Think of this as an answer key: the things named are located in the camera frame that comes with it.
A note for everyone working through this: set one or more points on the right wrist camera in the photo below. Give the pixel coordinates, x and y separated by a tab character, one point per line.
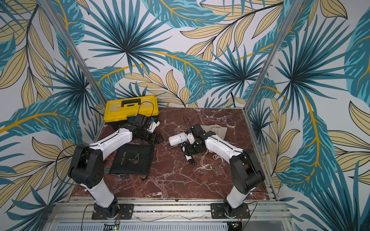
190	138

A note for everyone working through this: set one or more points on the beige drawstring bag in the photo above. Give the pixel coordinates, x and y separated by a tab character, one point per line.
218	130

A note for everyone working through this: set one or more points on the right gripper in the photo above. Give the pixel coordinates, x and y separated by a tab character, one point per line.
189	147

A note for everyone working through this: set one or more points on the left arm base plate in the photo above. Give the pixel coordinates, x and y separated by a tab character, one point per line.
115	211

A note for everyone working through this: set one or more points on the black drawstring bag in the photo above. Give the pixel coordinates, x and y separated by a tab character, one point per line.
133	159

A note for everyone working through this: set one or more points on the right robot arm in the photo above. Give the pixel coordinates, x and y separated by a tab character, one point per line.
246	170

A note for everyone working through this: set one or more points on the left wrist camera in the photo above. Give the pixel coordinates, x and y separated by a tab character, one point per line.
154	123

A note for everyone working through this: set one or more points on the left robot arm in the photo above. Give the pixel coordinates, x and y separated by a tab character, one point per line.
87	165

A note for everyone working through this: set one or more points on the yellow black toolbox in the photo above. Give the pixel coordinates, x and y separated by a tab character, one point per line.
124	110

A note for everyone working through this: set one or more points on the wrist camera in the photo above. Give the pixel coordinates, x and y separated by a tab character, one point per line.
154	123
190	138

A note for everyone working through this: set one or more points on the white hair dryer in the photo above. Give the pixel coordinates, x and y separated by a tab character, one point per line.
179	141

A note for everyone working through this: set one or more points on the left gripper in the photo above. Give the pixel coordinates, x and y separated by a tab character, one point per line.
157	140

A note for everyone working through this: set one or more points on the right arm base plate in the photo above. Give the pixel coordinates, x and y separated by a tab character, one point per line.
224	211

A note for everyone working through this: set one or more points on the aluminium front rail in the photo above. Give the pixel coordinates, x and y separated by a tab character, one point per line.
140	214

